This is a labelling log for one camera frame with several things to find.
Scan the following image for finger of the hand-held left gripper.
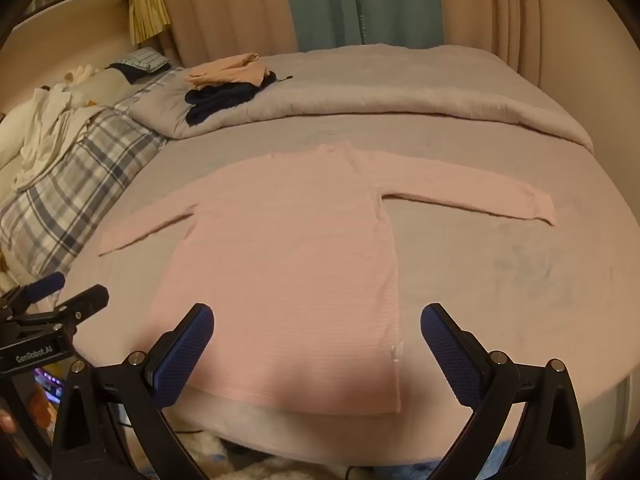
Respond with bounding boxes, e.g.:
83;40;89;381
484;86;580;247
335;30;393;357
0;272;67;313
7;284;110;348

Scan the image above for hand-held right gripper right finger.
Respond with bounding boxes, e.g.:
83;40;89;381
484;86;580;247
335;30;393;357
420;302;587;480

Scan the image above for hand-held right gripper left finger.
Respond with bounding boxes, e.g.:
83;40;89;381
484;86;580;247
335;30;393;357
52;302;216;480

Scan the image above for pink knit sweater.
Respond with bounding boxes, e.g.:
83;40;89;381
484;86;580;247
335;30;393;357
98;142;556;417

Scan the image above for white crumpled clothes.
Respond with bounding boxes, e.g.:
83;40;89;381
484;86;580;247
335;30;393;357
0;63;108;192

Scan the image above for plaid pillow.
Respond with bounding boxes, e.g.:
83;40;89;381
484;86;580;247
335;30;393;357
0;67;186;281

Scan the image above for bed with plain sheet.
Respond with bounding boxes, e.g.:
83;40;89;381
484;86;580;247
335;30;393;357
65;110;633;466

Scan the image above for white pillow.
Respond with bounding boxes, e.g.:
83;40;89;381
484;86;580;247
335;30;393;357
70;67;138;108

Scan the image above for dark navy garment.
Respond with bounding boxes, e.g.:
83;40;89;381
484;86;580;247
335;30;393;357
184;71;292;127

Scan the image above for blue striped pillow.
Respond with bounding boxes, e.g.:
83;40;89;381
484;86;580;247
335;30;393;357
105;47;173;83

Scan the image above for cream headboard shelf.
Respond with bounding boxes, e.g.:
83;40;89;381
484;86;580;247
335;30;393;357
0;0;151;111

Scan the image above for folded beige garment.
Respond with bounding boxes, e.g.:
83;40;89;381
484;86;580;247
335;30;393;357
185;52;271;88

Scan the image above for yellow fringed cloth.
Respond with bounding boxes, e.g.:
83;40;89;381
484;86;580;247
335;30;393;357
128;0;171;45

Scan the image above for beige curtain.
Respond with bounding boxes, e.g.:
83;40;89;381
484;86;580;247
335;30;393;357
435;0;616;126
150;0;301;68

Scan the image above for teal curtain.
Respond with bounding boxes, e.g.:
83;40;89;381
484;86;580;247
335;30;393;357
280;0;446;53

